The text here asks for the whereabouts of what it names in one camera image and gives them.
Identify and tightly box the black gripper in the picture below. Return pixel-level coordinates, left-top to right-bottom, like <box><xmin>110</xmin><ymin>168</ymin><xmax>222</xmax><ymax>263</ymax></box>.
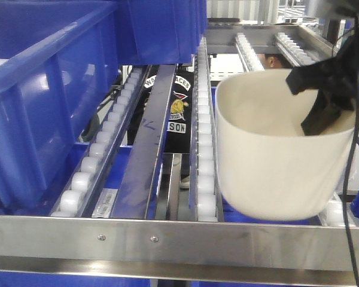
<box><xmin>285</xmin><ymin>24</ymin><xmax>359</xmax><ymax>136</ymax></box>

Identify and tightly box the white roller track centre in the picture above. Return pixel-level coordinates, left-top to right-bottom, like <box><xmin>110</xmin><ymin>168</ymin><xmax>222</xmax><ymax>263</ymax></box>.
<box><xmin>193</xmin><ymin>38</ymin><xmax>218</xmax><ymax>222</ymax></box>

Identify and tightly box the white roller track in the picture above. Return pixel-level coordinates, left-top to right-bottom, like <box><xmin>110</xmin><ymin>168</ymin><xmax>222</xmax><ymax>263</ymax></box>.
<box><xmin>50</xmin><ymin>67</ymin><xmax>146</xmax><ymax>217</ymax></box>
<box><xmin>193</xmin><ymin>38</ymin><xmax>218</xmax><ymax>222</ymax></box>

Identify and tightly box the person in black shirt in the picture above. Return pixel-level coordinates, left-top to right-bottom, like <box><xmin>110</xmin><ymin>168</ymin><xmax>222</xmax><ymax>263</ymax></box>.
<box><xmin>127</xmin><ymin>53</ymin><xmax>285</xmax><ymax>190</ymax></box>

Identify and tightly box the blue crate upper centre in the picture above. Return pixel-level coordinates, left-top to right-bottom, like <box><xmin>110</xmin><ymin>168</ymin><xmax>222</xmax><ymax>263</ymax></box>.
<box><xmin>115</xmin><ymin>1</ymin><xmax>207</xmax><ymax>65</ymax></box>

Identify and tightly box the steel divider bar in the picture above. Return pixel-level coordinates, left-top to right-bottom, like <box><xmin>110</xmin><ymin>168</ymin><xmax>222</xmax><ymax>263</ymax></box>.
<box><xmin>109</xmin><ymin>64</ymin><xmax>177</xmax><ymax>219</ymax></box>

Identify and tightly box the white roller track left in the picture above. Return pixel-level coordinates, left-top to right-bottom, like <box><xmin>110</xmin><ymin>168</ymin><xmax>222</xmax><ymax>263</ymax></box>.
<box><xmin>50</xmin><ymin>67</ymin><xmax>146</xmax><ymax>217</ymax></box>

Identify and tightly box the large blue crate left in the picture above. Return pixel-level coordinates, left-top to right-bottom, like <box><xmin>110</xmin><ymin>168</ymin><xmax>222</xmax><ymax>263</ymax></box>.
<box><xmin>0</xmin><ymin>1</ymin><xmax>118</xmax><ymax>209</ymax></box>

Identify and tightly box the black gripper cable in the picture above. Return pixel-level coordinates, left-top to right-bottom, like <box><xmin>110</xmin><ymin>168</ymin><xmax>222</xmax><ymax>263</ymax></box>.
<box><xmin>331</xmin><ymin>11</ymin><xmax>359</xmax><ymax>287</ymax></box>

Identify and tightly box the steel front shelf rail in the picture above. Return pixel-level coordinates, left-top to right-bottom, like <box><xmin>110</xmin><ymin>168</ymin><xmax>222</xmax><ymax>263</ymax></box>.
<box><xmin>0</xmin><ymin>215</ymin><xmax>355</xmax><ymax>286</ymax></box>

